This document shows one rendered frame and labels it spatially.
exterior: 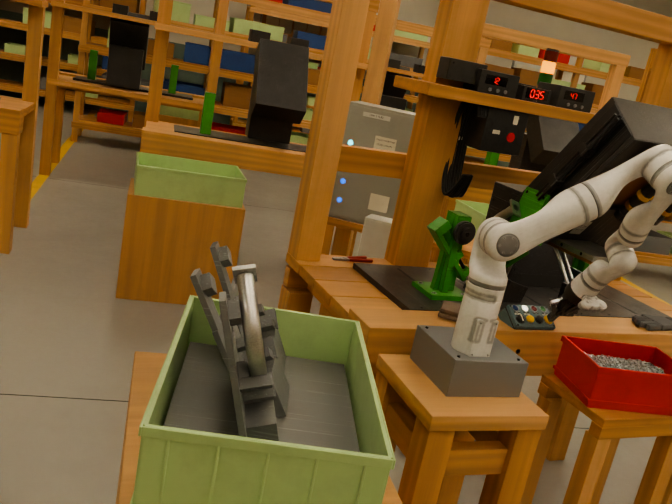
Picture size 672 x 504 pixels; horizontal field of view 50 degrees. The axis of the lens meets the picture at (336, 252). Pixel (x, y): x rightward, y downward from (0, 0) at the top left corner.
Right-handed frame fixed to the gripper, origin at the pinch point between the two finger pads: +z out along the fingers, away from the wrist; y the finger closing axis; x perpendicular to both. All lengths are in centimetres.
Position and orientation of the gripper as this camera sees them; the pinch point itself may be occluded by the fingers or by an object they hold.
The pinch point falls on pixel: (553, 315)
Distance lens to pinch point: 225.4
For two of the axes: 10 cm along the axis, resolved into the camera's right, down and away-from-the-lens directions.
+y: -9.1, -0.6, -4.1
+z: -3.7, 5.9, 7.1
